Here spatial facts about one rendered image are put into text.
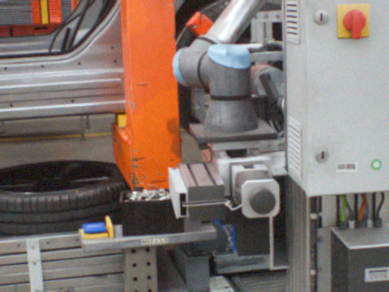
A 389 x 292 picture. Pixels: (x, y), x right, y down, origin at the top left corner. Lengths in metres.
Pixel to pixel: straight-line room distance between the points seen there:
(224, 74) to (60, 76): 1.09
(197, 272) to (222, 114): 1.00
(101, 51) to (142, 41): 0.55
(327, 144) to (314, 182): 0.09
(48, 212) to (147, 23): 0.78
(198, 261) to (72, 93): 0.82
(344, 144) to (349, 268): 0.29
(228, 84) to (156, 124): 0.54
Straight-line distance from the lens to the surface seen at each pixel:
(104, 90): 3.10
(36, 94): 3.08
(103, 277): 2.81
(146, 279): 2.54
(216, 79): 2.14
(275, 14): 3.00
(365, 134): 1.68
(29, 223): 2.86
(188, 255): 2.95
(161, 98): 2.60
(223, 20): 2.32
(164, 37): 2.59
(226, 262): 3.14
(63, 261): 2.77
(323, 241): 1.93
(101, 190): 2.88
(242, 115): 2.14
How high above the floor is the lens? 1.20
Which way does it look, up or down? 11 degrees down
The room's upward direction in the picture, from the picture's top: 2 degrees counter-clockwise
